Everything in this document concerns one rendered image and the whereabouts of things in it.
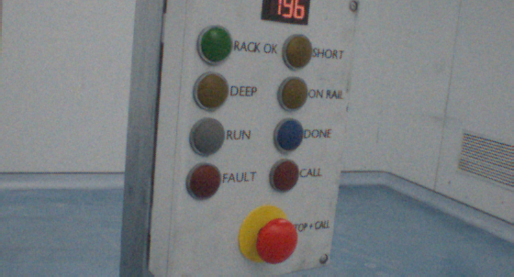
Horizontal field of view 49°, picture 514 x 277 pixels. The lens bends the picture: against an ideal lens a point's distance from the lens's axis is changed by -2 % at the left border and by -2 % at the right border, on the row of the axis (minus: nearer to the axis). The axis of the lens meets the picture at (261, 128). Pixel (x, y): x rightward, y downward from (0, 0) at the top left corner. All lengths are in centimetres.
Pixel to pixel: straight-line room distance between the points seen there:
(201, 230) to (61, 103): 340
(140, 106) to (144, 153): 4
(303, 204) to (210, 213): 10
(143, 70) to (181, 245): 16
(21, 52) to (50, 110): 40
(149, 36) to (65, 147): 340
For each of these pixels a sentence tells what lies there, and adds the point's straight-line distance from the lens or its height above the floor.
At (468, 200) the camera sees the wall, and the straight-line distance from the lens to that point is 416.
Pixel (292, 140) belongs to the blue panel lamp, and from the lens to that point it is 49.
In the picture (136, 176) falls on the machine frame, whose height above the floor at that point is 94.
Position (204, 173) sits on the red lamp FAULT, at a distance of 45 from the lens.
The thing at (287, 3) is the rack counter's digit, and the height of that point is 110.
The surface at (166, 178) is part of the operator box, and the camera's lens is 48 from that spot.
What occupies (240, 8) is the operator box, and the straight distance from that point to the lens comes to 46.
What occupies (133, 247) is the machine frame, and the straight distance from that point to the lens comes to 55.
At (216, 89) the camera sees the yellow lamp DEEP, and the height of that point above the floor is 103.
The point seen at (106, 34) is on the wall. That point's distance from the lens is 384.
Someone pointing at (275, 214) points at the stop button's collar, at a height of 92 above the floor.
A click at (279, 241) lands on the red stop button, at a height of 91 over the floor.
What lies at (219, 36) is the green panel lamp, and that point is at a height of 107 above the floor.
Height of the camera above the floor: 107
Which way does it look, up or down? 9 degrees down
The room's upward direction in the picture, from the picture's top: 6 degrees clockwise
